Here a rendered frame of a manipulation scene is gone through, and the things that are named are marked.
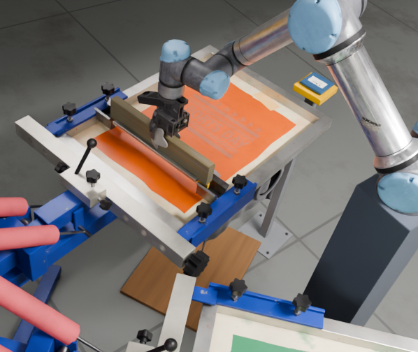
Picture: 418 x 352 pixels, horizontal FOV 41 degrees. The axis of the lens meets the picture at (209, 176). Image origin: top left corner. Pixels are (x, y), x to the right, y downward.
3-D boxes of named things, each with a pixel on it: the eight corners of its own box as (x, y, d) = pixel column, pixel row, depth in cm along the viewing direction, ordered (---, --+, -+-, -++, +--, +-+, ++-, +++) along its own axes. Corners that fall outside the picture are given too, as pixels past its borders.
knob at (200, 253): (191, 255, 151) (195, 238, 145) (207, 267, 149) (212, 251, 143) (173, 271, 146) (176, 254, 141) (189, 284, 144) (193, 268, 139)
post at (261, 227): (259, 211, 297) (308, 61, 229) (293, 235, 289) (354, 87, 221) (233, 234, 284) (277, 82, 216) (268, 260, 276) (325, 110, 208)
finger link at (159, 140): (161, 160, 166) (167, 135, 161) (147, 149, 168) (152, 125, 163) (168, 156, 168) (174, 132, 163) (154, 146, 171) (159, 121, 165)
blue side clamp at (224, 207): (240, 190, 176) (244, 174, 171) (253, 199, 174) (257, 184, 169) (175, 243, 158) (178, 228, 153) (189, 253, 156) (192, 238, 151)
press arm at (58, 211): (84, 191, 159) (84, 179, 156) (98, 202, 157) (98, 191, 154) (34, 223, 149) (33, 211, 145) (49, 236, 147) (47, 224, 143)
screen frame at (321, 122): (208, 52, 224) (210, 44, 221) (330, 127, 202) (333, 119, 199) (49, 140, 177) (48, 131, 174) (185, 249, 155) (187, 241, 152)
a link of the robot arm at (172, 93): (152, 78, 152) (173, 67, 157) (151, 92, 155) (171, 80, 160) (173, 91, 149) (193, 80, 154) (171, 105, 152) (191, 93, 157)
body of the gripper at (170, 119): (170, 140, 160) (175, 107, 151) (149, 124, 163) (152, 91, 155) (188, 128, 165) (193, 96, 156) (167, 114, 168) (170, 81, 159)
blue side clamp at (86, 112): (117, 102, 196) (117, 86, 191) (127, 110, 194) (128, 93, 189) (47, 140, 178) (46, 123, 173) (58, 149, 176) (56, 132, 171)
